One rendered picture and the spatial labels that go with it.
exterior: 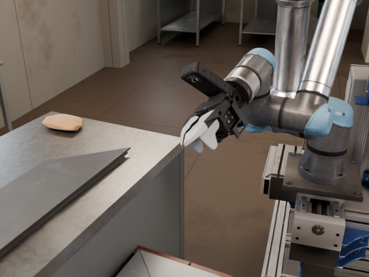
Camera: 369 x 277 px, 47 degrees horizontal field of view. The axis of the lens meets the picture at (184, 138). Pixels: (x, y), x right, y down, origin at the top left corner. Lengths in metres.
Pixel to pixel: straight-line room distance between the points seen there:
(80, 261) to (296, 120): 0.62
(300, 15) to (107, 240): 0.79
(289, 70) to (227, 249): 1.60
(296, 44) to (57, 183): 0.76
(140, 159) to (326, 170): 0.57
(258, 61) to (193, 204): 2.13
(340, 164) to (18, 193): 0.91
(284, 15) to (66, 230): 0.79
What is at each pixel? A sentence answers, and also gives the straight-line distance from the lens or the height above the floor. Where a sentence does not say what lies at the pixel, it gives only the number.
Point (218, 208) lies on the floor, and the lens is 2.97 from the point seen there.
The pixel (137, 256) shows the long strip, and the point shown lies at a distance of 1.28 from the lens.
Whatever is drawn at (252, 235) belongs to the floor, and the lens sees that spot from 2.76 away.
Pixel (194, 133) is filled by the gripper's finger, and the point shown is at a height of 1.37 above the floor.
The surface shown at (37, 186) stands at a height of 1.07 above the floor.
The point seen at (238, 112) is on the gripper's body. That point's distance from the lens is 0.85.
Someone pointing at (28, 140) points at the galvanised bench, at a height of 1.05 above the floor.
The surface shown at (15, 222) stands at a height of 1.07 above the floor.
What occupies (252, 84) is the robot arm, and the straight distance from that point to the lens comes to 0.91.
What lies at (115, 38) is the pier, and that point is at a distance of 6.08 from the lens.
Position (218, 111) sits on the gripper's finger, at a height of 1.40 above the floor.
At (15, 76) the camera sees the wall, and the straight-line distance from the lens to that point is 4.61.
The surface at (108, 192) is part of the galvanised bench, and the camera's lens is 1.21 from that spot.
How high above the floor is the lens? 1.70
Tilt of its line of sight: 26 degrees down
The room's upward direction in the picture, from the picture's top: straight up
